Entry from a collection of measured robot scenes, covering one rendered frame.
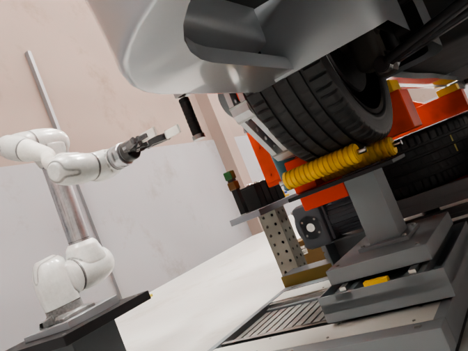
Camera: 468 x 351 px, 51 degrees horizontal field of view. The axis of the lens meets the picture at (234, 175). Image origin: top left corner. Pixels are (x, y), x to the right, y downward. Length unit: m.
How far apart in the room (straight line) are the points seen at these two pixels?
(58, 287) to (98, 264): 0.22
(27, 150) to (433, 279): 1.62
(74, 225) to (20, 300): 2.20
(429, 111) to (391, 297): 2.66
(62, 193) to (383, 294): 1.52
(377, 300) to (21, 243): 3.65
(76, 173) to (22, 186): 3.07
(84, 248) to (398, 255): 1.44
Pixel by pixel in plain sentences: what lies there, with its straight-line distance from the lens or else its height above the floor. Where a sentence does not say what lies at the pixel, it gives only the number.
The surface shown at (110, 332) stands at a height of 0.20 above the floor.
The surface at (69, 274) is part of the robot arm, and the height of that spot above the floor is 0.50.
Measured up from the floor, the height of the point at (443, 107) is 0.60.
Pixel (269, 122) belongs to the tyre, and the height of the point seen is 0.68.
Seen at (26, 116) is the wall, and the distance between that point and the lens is 5.21.
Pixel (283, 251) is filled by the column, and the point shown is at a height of 0.22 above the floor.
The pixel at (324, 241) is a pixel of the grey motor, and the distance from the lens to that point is 1.92.
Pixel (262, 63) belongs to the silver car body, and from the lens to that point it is 1.03.
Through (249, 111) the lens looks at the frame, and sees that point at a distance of 1.41.
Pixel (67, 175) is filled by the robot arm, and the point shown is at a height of 0.81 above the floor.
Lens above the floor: 0.50
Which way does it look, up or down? 4 degrees up
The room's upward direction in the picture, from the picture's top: 22 degrees counter-clockwise
